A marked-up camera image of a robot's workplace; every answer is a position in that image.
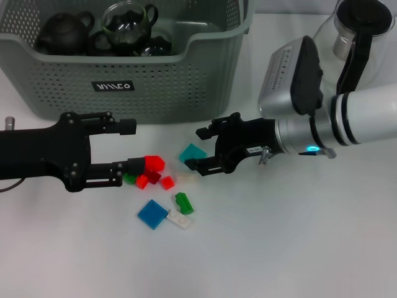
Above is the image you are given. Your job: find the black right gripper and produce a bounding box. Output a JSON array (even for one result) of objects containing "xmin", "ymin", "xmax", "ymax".
[{"xmin": 183, "ymin": 112, "xmax": 285, "ymax": 177}]

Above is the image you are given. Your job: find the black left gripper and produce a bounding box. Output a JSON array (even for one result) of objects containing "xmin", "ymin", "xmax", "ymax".
[{"xmin": 0, "ymin": 111, "xmax": 147, "ymax": 192}]

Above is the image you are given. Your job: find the teal square building brick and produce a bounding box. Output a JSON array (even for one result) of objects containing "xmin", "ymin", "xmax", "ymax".
[{"xmin": 179, "ymin": 143, "xmax": 208, "ymax": 165}]

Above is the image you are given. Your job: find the translucent clear building brick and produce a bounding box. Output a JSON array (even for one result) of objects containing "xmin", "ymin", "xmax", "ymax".
[{"xmin": 176, "ymin": 173, "xmax": 199, "ymax": 184}]

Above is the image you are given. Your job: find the green long building brick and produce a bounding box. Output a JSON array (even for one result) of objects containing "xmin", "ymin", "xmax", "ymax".
[{"xmin": 174, "ymin": 192, "xmax": 195, "ymax": 215}]

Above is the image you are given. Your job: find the blue square building brick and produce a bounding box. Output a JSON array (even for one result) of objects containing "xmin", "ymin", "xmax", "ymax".
[{"xmin": 136, "ymin": 199, "xmax": 170, "ymax": 230}]

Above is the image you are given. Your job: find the white building brick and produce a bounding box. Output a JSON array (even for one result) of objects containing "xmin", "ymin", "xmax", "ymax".
[{"xmin": 166, "ymin": 209, "xmax": 195, "ymax": 230}]

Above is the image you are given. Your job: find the glass teacup with black base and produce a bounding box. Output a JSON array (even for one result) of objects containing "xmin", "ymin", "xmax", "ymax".
[
  {"xmin": 101, "ymin": 1, "xmax": 159, "ymax": 48},
  {"xmin": 139, "ymin": 27, "xmax": 173, "ymax": 57},
  {"xmin": 87, "ymin": 29, "xmax": 118, "ymax": 57}
]

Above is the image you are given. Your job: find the grey perforated storage bin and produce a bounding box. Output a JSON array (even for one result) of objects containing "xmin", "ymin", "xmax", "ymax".
[{"xmin": 0, "ymin": 0, "xmax": 256, "ymax": 125}]

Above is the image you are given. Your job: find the dark clay teapot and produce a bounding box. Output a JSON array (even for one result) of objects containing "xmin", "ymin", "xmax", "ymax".
[{"xmin": 35, "ymin": 11, "xmax": 96, "ymax": 56}]

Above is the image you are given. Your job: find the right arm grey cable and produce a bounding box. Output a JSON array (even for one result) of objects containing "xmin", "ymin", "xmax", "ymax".
[{"xmin": 259, "ymin": 145, "xmax": 337, "ymax": 167}]

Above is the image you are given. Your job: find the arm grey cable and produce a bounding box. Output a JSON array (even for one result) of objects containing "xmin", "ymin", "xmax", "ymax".
[
  {"xmin": 259, "ymin": 145, "xmax": 337, "ymax": 167},
  {"xmin": 0, "ymin": 178, "xmax": 23, "ymax": 193}
]

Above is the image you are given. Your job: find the left arm grey cable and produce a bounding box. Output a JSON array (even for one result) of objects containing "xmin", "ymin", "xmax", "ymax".
[{"xmin": 0, "ymin": 178, "xmax": 23, "ymax": 193}]

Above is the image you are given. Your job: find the glass teapot with black handle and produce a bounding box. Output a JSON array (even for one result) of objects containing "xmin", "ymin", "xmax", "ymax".
[{"xmin": 313, "ymin": 0, "xmax": 395, "ymax": 94}]

